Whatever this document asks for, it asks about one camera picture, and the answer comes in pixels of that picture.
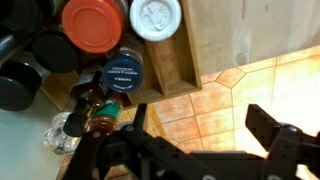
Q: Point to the white lid spice bottle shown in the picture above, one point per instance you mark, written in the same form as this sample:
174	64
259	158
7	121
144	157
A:
155	20

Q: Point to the black lid jar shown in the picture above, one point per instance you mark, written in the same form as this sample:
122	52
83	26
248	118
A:
55	52

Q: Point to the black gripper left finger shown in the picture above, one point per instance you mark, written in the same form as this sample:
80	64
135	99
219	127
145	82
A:
139	119

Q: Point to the wooden spice tray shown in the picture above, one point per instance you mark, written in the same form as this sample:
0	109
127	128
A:
170	70

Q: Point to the clear glass stopper bottle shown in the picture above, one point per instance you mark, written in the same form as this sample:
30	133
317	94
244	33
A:
57	140

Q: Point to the blue lid spice bottle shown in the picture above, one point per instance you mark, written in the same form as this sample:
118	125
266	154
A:
123	72

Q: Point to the brown bottle white cap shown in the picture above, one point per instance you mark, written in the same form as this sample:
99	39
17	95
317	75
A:
107	117

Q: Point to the dark brown dropper bottle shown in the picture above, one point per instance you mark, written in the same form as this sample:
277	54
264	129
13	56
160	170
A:
89	96

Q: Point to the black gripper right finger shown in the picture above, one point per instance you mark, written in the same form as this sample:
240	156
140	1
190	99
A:
264	127

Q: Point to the red lid jar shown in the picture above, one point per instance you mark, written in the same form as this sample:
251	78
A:
95	26

